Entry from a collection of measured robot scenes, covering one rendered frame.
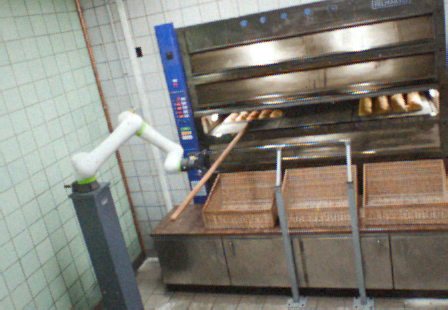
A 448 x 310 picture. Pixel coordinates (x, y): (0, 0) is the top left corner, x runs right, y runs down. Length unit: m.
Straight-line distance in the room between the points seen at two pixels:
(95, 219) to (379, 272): 1.97
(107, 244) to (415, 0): 2.64
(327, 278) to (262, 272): 0.48
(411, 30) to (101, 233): 2.51
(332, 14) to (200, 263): 2.13
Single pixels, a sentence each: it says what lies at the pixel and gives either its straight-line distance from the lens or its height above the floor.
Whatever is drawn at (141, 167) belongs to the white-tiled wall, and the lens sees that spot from 4.11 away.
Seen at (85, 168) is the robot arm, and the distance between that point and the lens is 2.84.
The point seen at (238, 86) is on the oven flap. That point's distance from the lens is 3.55.
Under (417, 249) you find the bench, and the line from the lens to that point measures 3.27.
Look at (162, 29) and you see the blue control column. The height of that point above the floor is 2.11.
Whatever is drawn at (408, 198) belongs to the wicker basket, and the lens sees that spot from 3.57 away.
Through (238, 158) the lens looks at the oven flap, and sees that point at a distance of 3.70.
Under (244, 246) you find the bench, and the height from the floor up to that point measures 0.46.
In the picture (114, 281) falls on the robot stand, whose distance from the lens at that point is 3.28.
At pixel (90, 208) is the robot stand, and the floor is 1.10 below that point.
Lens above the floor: 2.14
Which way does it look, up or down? 16 degrees down
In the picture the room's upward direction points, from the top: 11 degrees counter-clockwise
